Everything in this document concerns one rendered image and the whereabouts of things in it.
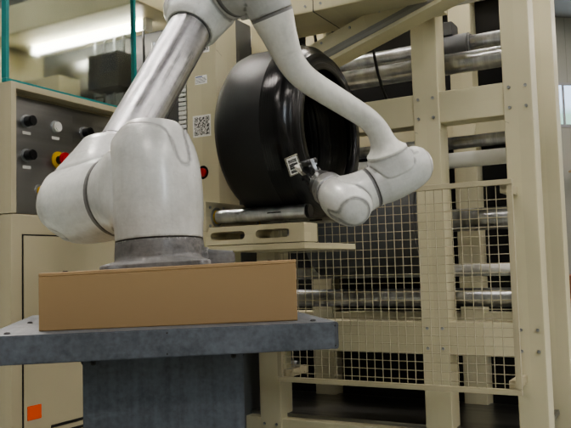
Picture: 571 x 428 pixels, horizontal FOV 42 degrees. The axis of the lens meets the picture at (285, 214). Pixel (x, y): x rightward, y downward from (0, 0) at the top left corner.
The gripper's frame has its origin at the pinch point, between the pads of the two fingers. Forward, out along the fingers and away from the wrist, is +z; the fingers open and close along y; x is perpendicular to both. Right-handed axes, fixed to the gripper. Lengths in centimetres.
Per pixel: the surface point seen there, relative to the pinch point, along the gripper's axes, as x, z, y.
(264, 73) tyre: 2.2, 23.2, -24.6
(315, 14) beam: 36, 67, -30
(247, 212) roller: -16.1, 21.0, 14.7
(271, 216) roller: -10.3, 14.8, 16.4
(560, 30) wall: 672, 852, 233
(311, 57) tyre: 18.7, 27.1, -23.8
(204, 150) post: -20, 49, -1
